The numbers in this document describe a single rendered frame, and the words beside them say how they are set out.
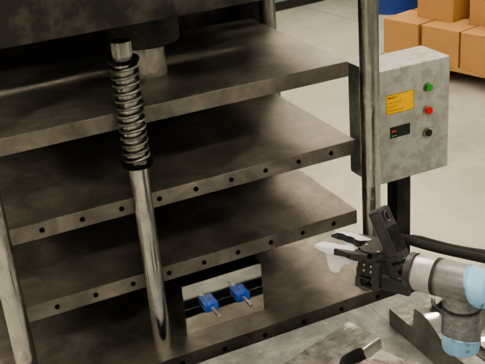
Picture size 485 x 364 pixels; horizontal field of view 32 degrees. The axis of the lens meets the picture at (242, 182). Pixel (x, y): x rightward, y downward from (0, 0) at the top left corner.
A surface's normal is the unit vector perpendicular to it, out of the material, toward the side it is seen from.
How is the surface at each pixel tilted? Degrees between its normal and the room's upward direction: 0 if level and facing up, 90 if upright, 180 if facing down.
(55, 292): 0
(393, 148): 90
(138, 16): 90
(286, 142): 0
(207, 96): 90
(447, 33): 90
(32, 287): 0
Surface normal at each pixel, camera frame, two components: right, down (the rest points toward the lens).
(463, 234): -0.07, -0.90
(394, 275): -0.58, 0.25
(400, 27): -0.77, 0.32
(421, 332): -0.90, 0.24
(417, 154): 0.42, 0.35
